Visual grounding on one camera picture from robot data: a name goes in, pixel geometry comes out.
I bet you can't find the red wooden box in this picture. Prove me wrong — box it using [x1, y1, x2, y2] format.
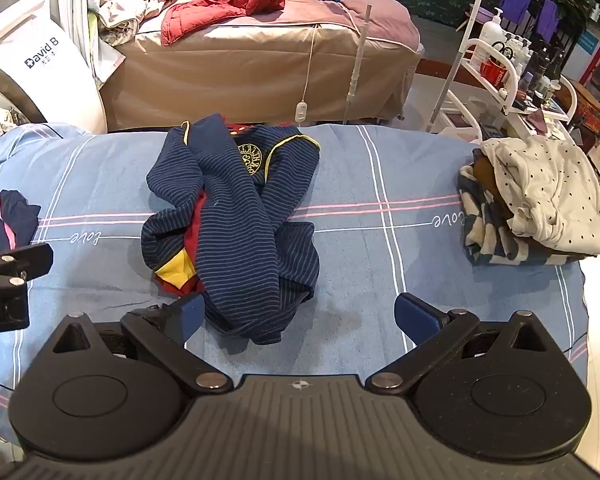
[554, 76, 600, 135]

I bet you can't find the white pump bottle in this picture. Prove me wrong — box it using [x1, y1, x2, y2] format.
[479, 7, 507, 70]

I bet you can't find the white trolley cart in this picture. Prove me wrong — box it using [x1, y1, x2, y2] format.
[439, 36, 579, 147]

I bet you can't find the navy pink garment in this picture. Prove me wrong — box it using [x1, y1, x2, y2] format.
[0, 189, 42, 257]

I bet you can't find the red mug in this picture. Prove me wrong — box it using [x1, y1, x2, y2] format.
[481, 57, 509, 87]

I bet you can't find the white polka dot garment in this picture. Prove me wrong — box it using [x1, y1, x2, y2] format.
[480, 135, 600, 257]

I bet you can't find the mauve bed blanket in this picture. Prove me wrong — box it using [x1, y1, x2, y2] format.
[279, 0, 422, 55]

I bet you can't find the pile of white bedding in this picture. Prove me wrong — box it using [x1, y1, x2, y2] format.
[86, 0, 186, 48]

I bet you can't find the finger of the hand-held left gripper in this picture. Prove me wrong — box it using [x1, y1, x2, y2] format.
[0, 242, 55, 282]
[0, 272, 29, 292]

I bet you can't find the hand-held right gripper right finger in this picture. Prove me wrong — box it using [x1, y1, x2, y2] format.
[365, 292, 549, 392]

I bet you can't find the red puffer jacket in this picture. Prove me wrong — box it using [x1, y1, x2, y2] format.
[160, 0, 286, 47]

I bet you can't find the massage bed with brown cover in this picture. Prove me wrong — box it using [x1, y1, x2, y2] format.
[101, 0, 426, 134]

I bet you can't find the group of cosmetic bottles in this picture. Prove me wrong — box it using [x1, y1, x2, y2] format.
[501, 31, 567, 103]

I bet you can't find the blue white striped garment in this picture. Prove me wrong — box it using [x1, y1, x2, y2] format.
[457, 164, 583, 267]

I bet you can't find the white cable with switch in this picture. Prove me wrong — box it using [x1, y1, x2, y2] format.
[294, 26, 318, 127]

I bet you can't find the white beauty machine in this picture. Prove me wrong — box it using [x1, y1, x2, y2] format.
[0, 0, 127, 134]

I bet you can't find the navy striped red romper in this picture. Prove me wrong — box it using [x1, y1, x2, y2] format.
[141, 113, 322, 346]

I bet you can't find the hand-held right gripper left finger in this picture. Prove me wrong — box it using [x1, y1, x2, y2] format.
[54, 292, 234, 392]

